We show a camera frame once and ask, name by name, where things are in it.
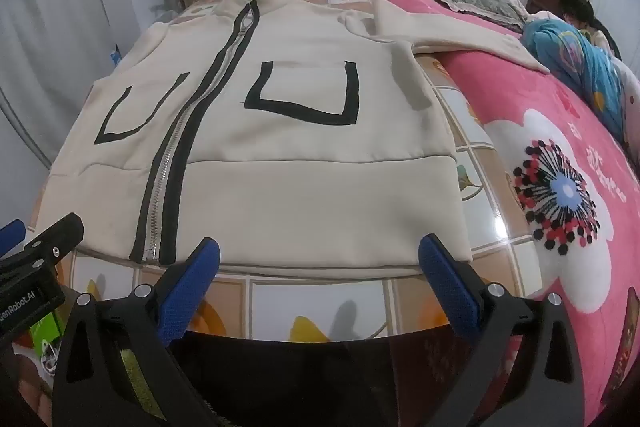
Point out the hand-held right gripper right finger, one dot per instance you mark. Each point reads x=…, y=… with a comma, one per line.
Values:
x=450, y=292

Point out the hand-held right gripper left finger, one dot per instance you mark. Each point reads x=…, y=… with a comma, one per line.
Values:
x=195, y=287

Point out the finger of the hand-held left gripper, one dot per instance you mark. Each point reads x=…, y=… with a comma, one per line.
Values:
x=65, y=229
x=12, y=234

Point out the beige zip jacket black trim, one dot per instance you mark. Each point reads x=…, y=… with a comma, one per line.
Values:
x=300, y=157

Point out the green packet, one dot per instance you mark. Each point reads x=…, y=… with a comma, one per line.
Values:
x=45, y=332

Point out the orange patterned tablecloth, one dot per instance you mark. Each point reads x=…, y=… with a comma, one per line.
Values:
x=310, y=302

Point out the small blue box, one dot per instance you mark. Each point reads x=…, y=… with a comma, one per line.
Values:
x=115, y=56

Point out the white curtain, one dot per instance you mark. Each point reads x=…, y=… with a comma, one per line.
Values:
x=50, y=32

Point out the pink floral blanket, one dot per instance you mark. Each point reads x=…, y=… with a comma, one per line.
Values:
x=500, y=97

